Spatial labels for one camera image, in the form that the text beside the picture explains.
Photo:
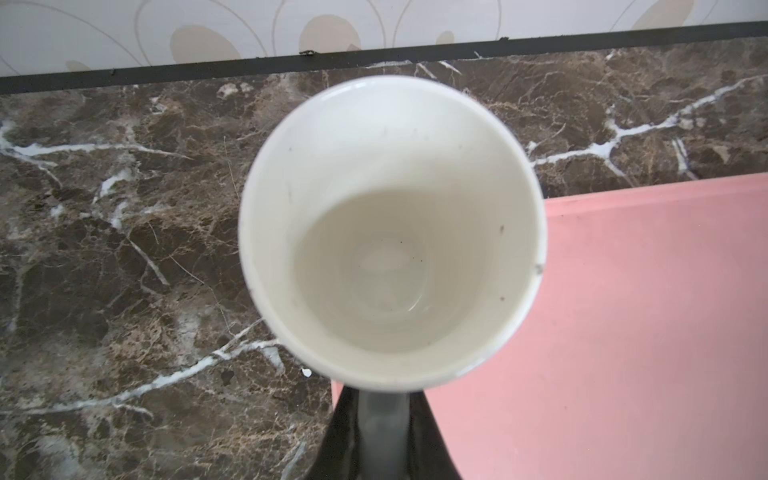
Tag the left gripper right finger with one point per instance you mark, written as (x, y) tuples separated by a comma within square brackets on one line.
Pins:
[(429, 458)]

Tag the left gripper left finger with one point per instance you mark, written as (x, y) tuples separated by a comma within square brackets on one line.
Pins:
[(338, 456)]

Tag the light grey mug white inside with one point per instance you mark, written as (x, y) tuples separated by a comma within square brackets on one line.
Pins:
[(393, 236)]

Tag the pink rectangular tray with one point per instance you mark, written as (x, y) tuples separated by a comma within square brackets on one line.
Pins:
[(645, 354)]

